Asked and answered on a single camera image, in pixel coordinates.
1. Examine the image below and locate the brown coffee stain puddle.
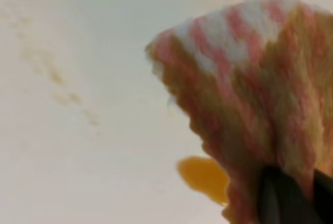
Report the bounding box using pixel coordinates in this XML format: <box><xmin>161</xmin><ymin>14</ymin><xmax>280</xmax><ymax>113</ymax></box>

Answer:
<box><xmin>177</xmin><ymin>156</ymin><xmax>229</xmax><ymax>206</ymax></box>

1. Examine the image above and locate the pink white striped stained rag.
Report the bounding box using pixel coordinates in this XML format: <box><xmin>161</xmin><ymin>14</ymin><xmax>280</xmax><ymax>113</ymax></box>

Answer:
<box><xmin>146</xmin><ymin>0</ymin><xmax>332</xmax><ymax>223</ymax></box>

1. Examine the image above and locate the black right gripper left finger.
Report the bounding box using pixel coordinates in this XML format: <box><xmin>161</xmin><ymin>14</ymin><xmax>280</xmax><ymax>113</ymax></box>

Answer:
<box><xmin>257</xmin><ymin>167</ymin><xmax>323</xmax><ymax>224</ymax></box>

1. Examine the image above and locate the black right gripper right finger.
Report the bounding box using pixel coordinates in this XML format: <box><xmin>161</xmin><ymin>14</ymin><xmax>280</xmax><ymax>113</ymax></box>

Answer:
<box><xmin>314</xmin><ymin>170</ymin><xmax>333</xmax><ymax>224</ymax></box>

